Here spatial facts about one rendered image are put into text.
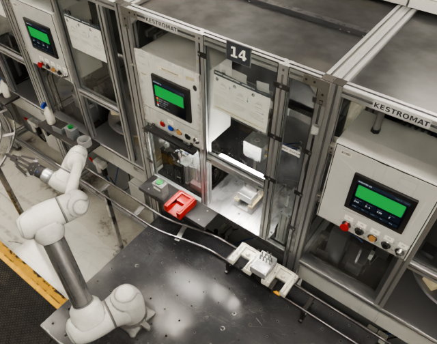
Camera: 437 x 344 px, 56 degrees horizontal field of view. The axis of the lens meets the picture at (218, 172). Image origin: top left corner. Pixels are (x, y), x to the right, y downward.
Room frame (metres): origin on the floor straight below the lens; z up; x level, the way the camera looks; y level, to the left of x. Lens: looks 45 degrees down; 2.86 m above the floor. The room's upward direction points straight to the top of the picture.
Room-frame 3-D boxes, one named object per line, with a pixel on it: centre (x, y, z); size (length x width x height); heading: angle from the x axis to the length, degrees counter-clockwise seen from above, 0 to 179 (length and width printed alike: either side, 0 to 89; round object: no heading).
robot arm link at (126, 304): (1.02, 0.48, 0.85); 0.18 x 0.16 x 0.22; 123
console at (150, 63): (1.85, 0.19, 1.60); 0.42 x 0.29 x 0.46; 53
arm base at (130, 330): (1.02, 0.46, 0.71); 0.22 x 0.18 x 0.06; 53
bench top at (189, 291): (0.95, 0.05, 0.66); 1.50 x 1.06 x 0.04; 53
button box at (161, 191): (1.72, 0.35, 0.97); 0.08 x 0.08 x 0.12; 53
